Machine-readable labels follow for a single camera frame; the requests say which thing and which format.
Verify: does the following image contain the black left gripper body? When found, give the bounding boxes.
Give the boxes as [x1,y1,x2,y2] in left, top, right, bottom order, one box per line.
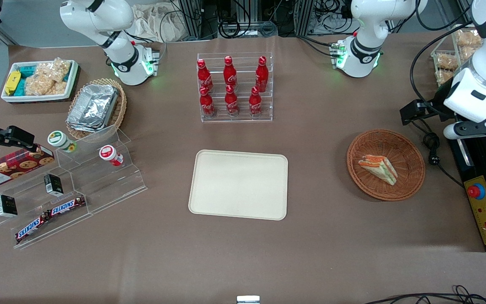
[421,80,456,122]

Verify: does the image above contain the triangle sandwich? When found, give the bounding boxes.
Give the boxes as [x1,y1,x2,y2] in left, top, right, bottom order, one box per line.
[358,155,398,186]

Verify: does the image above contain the brown round wicker basket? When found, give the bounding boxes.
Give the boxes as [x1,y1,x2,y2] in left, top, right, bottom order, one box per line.
[347,129,426,201]

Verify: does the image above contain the aluminium foil tray stack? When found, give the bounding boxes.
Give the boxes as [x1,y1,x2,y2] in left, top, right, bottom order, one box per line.
[66,84,119,133]

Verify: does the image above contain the light oval wicker basket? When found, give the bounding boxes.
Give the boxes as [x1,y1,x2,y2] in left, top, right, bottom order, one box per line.
[66,78,127,140]

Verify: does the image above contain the beige plastic serving tray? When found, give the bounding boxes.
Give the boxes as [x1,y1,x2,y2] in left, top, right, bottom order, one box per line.
[188,149,289,221]

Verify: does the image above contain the clear bag fried snack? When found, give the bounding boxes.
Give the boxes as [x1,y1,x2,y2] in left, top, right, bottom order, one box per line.
[435,70,455,85]
[435,54,459,71]
[455,30,483,48]

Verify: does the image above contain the red tartan cookie box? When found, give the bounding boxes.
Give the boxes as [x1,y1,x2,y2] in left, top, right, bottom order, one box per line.
[0,144,55,190]

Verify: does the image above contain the green lid yoghurt cup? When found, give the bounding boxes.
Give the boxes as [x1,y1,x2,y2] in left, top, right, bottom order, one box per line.
[48,131,77,153]

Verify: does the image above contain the small black box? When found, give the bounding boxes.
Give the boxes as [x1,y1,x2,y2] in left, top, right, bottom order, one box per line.
[0,194,18,218]
[43,174,64,197]

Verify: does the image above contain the clear bag rice crackers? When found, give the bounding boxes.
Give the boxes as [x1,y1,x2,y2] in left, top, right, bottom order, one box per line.
[24,74,68,97]
[36,57,72,81]

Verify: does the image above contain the yellow snack packet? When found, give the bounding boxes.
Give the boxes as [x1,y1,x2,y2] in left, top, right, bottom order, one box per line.
[5,71,21,96]

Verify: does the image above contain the black sealing machine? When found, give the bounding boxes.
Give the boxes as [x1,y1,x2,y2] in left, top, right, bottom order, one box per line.
[448,127,486,252]

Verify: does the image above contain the snickers chocolate bar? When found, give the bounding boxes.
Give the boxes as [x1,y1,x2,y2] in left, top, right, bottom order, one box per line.
[47,195,86,217]
[15,213,51,244]

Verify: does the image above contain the white rectangular snack bin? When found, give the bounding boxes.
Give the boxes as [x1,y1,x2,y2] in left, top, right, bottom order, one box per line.
[1,60,79,103]

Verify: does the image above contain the red lid yoghurt cup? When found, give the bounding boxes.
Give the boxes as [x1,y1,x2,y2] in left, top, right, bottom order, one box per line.
[99,145,124,166]

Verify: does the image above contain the clear acrylic step display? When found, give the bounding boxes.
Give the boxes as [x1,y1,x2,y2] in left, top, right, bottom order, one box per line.
[0,125,148,250]

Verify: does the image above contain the red cola bottle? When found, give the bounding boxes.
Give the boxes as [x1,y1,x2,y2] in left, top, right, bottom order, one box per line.
[255,56,269,92]
[225,85,240,117]
[223,56,238,88]
[249,86,262,117]
[197,59,214,92]
[200,86,216,118]

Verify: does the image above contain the clear acrylic bottle rack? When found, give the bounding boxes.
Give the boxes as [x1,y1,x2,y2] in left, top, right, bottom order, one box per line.
[197,52,274,123]

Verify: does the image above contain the cream crumpled cloth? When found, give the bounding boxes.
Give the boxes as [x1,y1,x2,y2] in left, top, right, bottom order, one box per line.
[131,3,189,43]

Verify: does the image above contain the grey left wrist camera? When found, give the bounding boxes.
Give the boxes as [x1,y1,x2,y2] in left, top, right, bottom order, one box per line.
[443,119,486,140]

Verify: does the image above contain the white wire shelf rack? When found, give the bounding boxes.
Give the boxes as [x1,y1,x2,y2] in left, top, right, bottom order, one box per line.
[431,23,485,88]

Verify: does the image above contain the black cable with plug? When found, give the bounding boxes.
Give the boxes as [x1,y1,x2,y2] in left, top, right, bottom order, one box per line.
[410,25,465,189]

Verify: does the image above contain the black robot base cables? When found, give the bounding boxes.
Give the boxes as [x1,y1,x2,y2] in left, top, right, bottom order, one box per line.
[297,35,341,58]

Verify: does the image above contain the black cable bundle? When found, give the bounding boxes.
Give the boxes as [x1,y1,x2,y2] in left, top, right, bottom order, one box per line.
[363,285,486,304]

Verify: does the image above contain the aluminium frame with cables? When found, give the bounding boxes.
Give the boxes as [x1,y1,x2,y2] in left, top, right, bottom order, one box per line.
[171,0,353,39]

